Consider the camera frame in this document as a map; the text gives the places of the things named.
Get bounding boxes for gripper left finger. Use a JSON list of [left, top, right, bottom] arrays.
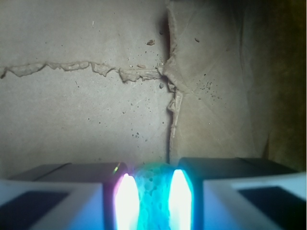
[[0, 162, 140, 230]]

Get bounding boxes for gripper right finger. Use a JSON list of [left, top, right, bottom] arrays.
[[168, 157, 307, 230]]

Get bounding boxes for green ball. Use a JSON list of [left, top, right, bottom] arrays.
[[133, 162, 175, 230]]

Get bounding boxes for brown paper bag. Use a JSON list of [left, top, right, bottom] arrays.
[[0, 0, 307, 178]]

